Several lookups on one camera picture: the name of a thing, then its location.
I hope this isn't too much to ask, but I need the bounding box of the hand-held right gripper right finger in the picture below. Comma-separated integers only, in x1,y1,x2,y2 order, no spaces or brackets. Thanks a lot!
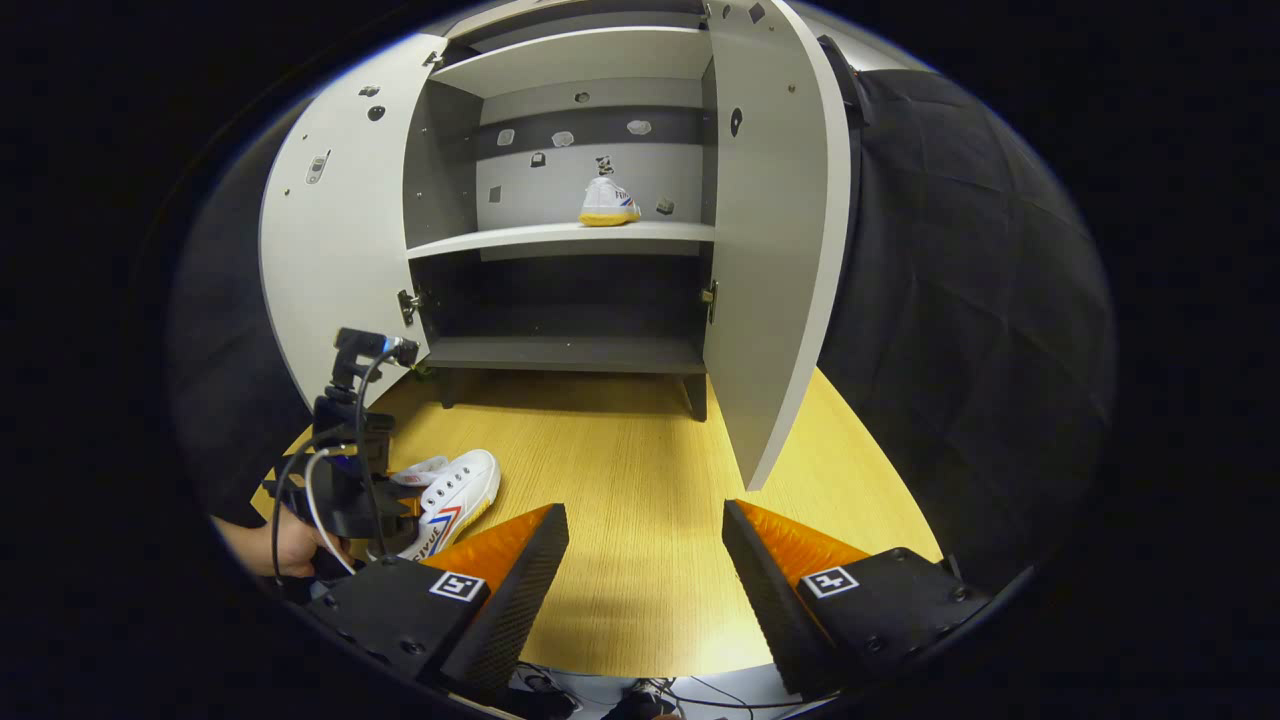
722,498,993,703

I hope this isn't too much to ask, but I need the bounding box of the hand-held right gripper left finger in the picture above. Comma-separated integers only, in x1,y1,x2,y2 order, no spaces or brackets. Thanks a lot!
303,502,571,703

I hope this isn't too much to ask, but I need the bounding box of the white canvas shoe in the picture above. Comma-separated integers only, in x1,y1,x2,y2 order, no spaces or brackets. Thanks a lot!
385,449,501,563
579,176,642,228

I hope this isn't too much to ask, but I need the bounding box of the white cabinet door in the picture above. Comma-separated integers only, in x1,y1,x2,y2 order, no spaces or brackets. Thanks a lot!
700,0,854,492
258,33,451,413

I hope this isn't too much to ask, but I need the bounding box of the black backdrop cloth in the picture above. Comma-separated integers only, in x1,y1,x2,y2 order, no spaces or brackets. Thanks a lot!
168,38,1118,601

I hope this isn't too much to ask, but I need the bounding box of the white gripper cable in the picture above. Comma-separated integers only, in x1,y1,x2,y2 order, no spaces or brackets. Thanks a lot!
303,447,361,576

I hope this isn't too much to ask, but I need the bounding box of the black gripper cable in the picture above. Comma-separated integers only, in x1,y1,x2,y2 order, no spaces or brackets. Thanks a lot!
268,340,403,586

